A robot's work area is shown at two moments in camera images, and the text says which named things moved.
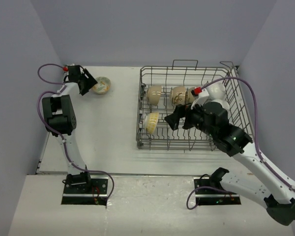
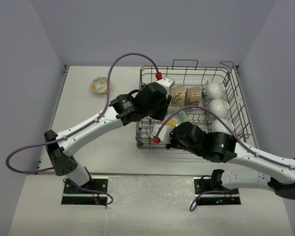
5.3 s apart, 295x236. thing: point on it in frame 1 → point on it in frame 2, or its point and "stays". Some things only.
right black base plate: x=209 y=191 stays
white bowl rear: x=217 y=90 stays
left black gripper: x=90 y=81 → x=161 y=115
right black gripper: x=173 y=119 → x=171 y=143
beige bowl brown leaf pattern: x=177 y=95 stays
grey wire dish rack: x=185 y=106 stays
